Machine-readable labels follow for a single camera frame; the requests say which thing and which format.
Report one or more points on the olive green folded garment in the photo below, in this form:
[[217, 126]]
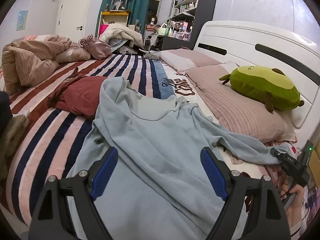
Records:
[[10, 139]]

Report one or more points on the tan ribbed duvet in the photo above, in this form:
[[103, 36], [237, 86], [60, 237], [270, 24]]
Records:
[[32, 59]]

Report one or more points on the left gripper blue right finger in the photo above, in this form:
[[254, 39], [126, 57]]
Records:
[[217, 172]]

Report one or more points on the green avocado plush toy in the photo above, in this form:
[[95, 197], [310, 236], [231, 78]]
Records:
[[269, 86]]

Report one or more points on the cream blanket pile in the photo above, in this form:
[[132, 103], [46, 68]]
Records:
[[116, 35]]

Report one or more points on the pink ribbed pillow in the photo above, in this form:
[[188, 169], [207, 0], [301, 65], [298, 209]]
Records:
[[236, 112]]

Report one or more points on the yellow shelf unit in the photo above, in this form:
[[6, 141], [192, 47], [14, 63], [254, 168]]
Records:
[[112, 16]]

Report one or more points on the mauve satin bag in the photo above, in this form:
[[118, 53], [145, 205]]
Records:
[[99, 50]]

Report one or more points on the dark bookshelf with items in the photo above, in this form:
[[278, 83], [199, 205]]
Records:
[[188, 17]]

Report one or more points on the white door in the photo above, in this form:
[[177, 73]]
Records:
[[71, 19]]

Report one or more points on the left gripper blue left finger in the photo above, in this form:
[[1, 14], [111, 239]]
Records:
[[101, 171]]

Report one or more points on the dark red folded garment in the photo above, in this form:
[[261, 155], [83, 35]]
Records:
[[77, 94]]

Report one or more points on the light blue long-sleeve shirt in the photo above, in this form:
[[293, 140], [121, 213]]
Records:
[[159, 189]]

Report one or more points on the person's right hand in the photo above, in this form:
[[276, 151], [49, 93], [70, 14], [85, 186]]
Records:
[[294, 211]]

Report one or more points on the white bed headboard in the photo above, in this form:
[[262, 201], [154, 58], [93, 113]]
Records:
[[249, 44]]

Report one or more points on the blue wall poster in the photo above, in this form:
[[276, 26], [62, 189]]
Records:
[[21, 20]]

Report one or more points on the striped fleece bed blanket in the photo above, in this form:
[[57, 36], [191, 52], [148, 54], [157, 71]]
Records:
[[55, 137]]

